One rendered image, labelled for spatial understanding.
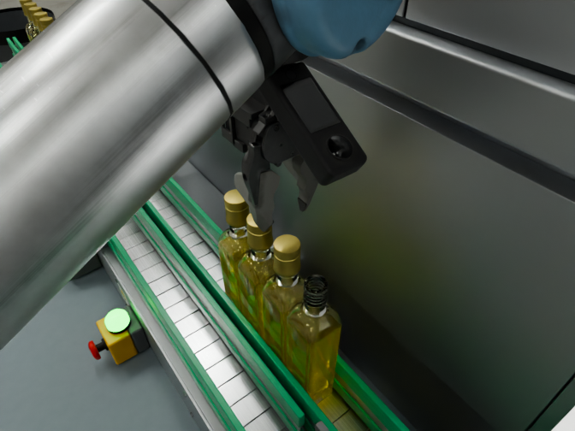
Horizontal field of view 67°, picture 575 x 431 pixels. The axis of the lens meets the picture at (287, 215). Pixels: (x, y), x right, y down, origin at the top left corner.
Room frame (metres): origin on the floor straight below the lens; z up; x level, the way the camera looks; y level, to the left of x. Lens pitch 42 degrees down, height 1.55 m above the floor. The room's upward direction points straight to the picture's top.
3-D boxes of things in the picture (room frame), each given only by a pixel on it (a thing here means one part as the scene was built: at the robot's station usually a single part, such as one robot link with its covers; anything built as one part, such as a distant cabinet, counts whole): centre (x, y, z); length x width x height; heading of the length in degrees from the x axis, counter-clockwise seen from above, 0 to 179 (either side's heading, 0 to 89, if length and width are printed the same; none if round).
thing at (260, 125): (0.40, 0.02, 1.35); 0.09 x 0.08 x 0.12; 38
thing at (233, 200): (0.47, 0.07, 1.14); 0.04 x 0.04 x 0.04
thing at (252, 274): (0.43, 0.04, 0.99); 0.06 x 0.06 x 0.21; 37
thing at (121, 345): (0.49, 0.33, 0.79); 0.07 x 0.07 x 0.07; 37
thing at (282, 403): (0.95, 0.51, 0.92); 1.75 x 0.01 x 0.08; 37
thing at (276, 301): (0.38, 0.00, 0.99); 0.06 x 0.06 x 0.21; 38
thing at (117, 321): (0.49, 0.33, 0.84); 0.05 x 0.05 x 0.03
